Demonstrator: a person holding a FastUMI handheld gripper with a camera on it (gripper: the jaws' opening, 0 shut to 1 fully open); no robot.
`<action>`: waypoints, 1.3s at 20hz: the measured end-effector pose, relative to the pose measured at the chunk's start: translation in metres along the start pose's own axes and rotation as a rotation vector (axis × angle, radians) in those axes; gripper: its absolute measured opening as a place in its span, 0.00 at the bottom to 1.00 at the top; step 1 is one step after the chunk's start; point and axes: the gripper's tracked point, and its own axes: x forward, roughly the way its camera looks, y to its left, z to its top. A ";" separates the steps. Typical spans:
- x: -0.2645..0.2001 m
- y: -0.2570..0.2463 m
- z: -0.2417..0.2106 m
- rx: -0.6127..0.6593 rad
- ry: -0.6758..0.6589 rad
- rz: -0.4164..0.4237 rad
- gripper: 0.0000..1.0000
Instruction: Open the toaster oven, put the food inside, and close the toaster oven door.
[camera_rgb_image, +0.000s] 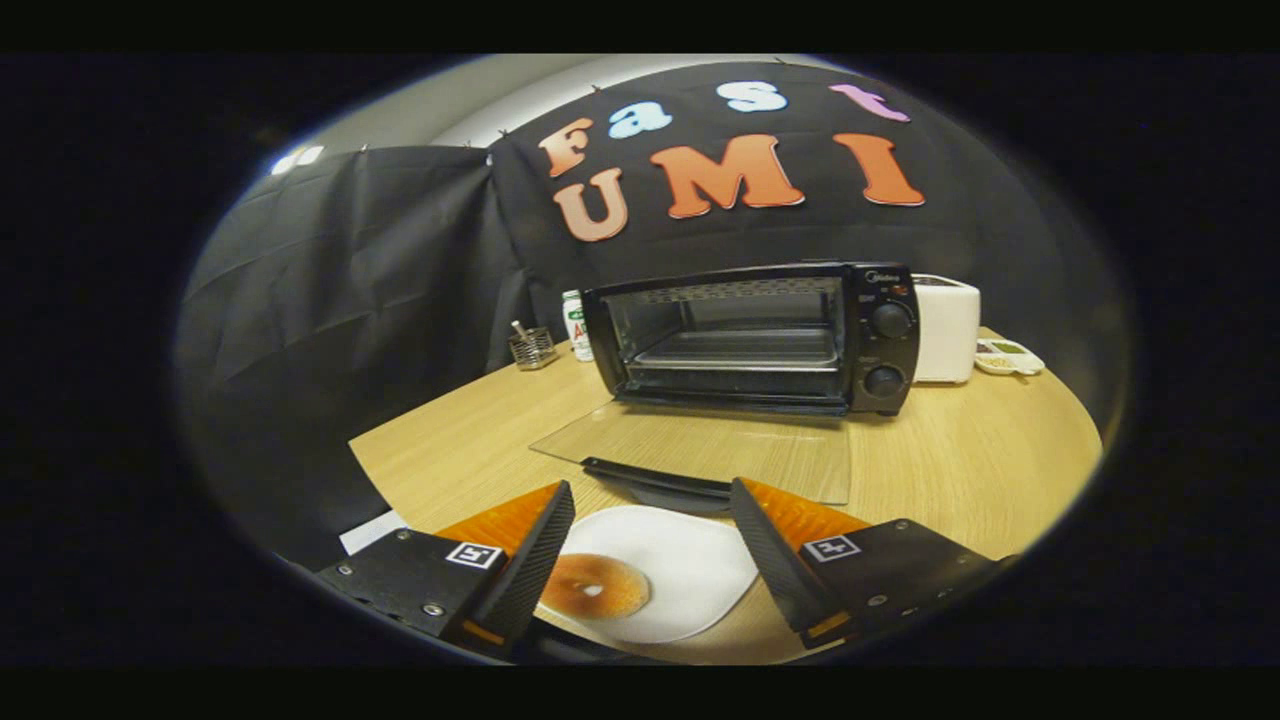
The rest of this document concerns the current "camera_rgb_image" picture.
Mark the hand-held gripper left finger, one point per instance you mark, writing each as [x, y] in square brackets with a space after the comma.
[530, 580]

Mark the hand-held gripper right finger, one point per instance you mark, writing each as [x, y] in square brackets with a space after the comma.
[775, 565]

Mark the round brown bread bun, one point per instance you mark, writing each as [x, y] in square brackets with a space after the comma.
[610, 588]

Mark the black toaster oven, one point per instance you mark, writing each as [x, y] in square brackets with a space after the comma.
[885, 350]

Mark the white bread toaster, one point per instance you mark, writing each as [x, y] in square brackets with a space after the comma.
[945, 330]

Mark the white plate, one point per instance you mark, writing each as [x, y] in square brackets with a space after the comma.
[680, 560]

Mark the white bottle green label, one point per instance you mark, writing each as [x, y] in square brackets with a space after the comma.
[577, 330]

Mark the small white kitchen scale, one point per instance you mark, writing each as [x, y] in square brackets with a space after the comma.
[1010, 358]

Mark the black backdrop cloth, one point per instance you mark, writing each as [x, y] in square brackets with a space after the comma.
[350, 280]

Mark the small ceiling light panel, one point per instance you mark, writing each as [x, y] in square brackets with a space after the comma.
[298, 158]

